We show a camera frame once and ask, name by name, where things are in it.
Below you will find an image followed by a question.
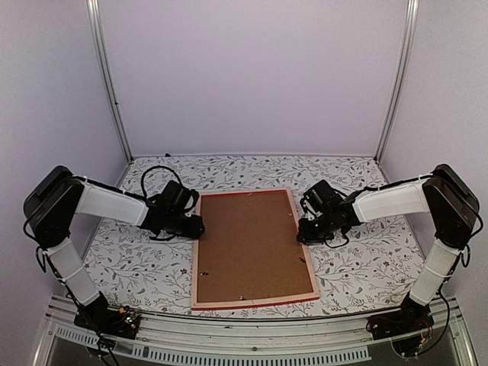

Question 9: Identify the right aluminium corner post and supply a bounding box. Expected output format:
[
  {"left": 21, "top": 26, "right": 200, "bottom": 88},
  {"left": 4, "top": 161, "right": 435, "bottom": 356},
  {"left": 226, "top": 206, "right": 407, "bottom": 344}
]
[{"left": 374, "top": 0, "right": 419, "bottom": 165}]

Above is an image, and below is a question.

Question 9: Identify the red wooden picture frame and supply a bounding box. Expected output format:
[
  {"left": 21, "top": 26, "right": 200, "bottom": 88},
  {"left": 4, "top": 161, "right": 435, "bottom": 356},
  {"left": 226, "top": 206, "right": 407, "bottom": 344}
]
[{"left": 190, "top": 188, "right": 321, "bottom": 311}]

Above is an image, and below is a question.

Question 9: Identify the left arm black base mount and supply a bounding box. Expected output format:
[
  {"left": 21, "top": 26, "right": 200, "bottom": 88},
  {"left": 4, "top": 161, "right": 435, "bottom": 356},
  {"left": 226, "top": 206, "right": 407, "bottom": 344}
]
[{"left": 74, "top": 292, "right": 141, "bottom": 339}]

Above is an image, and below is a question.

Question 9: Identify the left aluminium corner post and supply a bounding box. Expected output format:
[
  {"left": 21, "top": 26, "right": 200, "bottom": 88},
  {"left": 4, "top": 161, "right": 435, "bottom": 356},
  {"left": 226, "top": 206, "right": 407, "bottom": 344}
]
[{"left": 86, "top": 0, "right": 133, "bottom": 163}]

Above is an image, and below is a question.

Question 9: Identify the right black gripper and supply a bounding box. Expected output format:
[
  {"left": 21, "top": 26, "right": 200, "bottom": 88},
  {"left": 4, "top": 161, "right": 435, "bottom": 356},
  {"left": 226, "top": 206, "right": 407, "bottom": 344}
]
[{"left": 297, "top": 212, "right": 336, "bottom": 246}]

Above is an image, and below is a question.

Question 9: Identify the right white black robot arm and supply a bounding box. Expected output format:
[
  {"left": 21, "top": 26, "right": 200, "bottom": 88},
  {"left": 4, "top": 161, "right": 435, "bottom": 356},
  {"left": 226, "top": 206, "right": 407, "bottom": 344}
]
[{"left": 297, "top": 163, "right": 483, "bottom": 332}]

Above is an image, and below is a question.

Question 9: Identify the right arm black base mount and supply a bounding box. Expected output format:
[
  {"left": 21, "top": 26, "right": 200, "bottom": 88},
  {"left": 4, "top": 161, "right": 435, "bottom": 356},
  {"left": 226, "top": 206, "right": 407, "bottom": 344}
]
[{"left": 366, "top": 293, "right": 434, "bottom": 340}]

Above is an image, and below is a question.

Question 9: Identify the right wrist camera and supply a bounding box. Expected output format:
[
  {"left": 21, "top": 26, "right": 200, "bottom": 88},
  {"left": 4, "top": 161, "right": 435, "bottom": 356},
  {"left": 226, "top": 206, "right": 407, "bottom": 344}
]
[{"left": 300, "top": 197, "right": 316, "bottom": 220}]

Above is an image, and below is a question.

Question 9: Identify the brown cardboard backing board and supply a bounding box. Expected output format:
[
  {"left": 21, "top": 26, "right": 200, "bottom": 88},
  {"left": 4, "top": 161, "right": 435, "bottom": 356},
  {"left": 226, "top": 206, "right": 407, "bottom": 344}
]
[{"left": 196, "top": 191, "right": 314, "bottom": 303}]

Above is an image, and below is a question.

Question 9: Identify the aluminium corner post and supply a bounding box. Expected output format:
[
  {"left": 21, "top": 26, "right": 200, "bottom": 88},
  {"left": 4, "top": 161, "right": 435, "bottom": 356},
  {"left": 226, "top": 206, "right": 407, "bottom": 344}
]
[
  {"left": 374, "top": 0, "right": 419, "bottom": 165},
  {"left": 86, "top": 0, "right": 133, "bottom": 163}
]

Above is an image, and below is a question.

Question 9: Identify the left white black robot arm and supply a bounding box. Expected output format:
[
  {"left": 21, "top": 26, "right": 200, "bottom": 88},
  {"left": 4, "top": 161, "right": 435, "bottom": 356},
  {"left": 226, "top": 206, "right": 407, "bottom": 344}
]
[{"left": 22, "top": 165, "right": 205, "bottom": 331}]

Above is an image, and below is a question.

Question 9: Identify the floral patterned table cover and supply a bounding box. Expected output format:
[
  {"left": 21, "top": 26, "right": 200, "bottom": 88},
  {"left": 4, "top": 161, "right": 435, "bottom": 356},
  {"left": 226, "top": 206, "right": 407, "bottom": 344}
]
[{"left": 85, "top": 156, "right": 424, "bottom": 319}]

